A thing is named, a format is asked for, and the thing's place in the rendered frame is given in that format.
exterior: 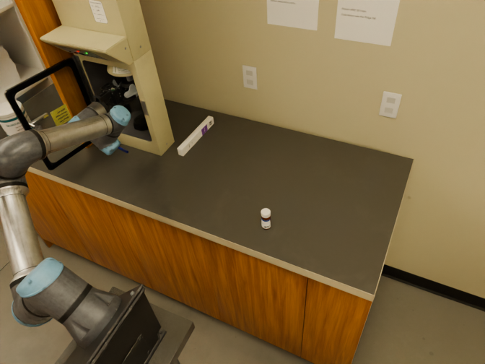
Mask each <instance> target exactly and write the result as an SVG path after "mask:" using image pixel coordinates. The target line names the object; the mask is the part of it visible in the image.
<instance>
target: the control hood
mask: <svg viewBox="0 0 485 364"><path fill-rule="evenodd" d="M40 39H41V41H43V42H45V43H48V44H50V45H52V46H55V47H57V46H62V47H66V48H73V49H77V50H81V51H86V52H90V53H93V54H96V55H98V56H100V57H102V58H104V59H107V60H109V61H114V62H117V63H121V64H128V65H130V64H132V63H133V62H134V61H133V59H132V55H131V51H130V48H129V46H128V41H127V38H126V37H125V36H120V35H113V34H108V33H104V32H97V31H92V30H85V29H80V28H76V27H68V26H64V25H61V26H59V27H57V28H56V29H54V30H52V31H50V32H49V33H47V34H45V35H44V36H42V37H40ZM57 48H59V47H57ZM60 49H61V50H63V51H66V50H64V49H62V48H60ZM66 52H68V51H66Z"/></svg>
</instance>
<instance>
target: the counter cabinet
mask: <svg viewBox="0 0 485 364"><path fill-rule="evenodd" d="M25 177H26V180H27V185H28V188H29V190H30V192H29V194H28V195H27V196H26V200H27V204H28V207H29V210H30V214H31V217H32V221H33V224H34V226H35V230H36V232H37V233H38V235H39V236H40V237H41V238H42V240H43V241H44V243H45V244H46V245H47V247H49V248H50V247H51V246H52V245H53V244H56V245H57V246H60V247H62V248H65V249H66V250H68V251H71V252H73V253H75V254H77V255H79V256H82V257H84V258H86V259H88V260H90V261H93V262H95V263H96V264H99V265H101V266H103V267H105V268H108V269H110V270H112V271H114V272H117V273H119V274H121V275H123V276H124V277H127V278H129V279H131V280H134V281H136V282H138V283H140V284H143V285H145V286H147V287H149V288H151V289H154V290H156V291H157V292H159V293H162V294H164V295H166V296H168V297H171V298H173V299H175V300H177V301H180V302H181V303H184V304H186V305H187V306H190V307H192V308H195V309H196V310H199V311H201V312H203V313H206V314H208V315H210V316H212V317H214V318H216V319H219V320H220V321H223V322H225V323H227V324H229V325H231V326H234V327H236V328H238V329H240V330H243V331H244V332H247V333H249V334H252V335H253V336H255V337H257V338H259V339H262V340H264V341H266V342H269V343H271V344H273V345H275V346H277V347H280V348H282V349H283V350H286V351H288V352H290V353H292V354H294V355H297V356H299V357H300V356H301V358H303V359H306V360H308V361H310V362H311V363H314V364H351V363H352V360H353V358H354V354H355V352H356V349H357V346H358V344H359V340H360V337H361V335H362V331H363V328H364V325H365V322H366V320H367V316H368V313H369V311H370V308H371V305H372V301H369V300H366V299H364V298H361V297H358V296H355V295H352V294H351V293H348V292H345V291H343V290H340V289H337V288H334V287H331V286H330V285H326V284H324V283H322V282H319V281H316V280H313V279H310V278H309V277H305V276H303V275H301V274H298V273H295V272H292V271H289V270H288V269H284V268H282V267H280V266H277V265H274V264H271V263H268V262H267V261H263V260H261V259H257V258H256V257H253V256H250V255H247V254H246V253H242V252H240V251H236V250H235V249H232V248H229V247H226V246H223V245H221V244H219V243H215V242H214V241H211V240H208V239H205V238H202V237H200V236H198V235H194V234H193V233H189V232H187V231H184V230H181V229H179V228H177V227H173V226H172V225H168V224H166V223H163V222H160V221H158V220H155V219H152V218H151V217H147V216H145V215H142V214H139V213H137V212H134V211H131V210H130V209H126V208H124V207H121V206H118V205H116V204H113V203H110V202H108V201H105V200H103V199H100V198H97V197H95V196H92V195H89V194H86V193H84V192H82V191H79V190H76V189H74V188H71V187H69V186H65V185H63V184H61V183H58V182H55V181H52V180H50V179H48V178H44V177H42V176H40V175H37V174H34V173H31V172H29V171H27V172H26V174H25Z"/></svg>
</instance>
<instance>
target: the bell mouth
mask: <svg viewBox="0 0 485 364"><path fill-rule="evenodd" d="M107 71H108V73H109V74H111V75H113V76H115V77H129V76H132V73H131V72H130V71H129V70H127V69H122V68H118V67H114V66H108V67H107Z"/></svg>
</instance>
